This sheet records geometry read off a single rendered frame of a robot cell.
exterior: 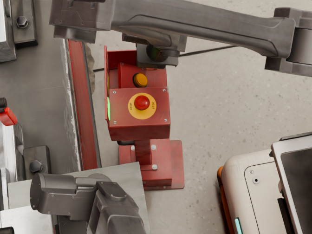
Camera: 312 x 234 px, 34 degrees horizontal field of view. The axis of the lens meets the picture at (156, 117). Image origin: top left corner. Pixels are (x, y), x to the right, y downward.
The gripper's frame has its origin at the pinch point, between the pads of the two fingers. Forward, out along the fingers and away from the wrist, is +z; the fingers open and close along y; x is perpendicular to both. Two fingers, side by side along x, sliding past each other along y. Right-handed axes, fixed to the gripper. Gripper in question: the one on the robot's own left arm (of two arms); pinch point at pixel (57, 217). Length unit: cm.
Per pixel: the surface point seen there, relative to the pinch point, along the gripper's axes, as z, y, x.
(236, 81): 56, -62, 107
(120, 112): 13.2, -27.7, 24.7
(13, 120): -11.9, -14.7, -10.5
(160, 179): 66, -23, 67
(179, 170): 70, -28, 80
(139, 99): 8.1, -29.2, 27.8
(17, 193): 5.2, -6.2, -5.7
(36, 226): 3.3, 0.8, -3.0
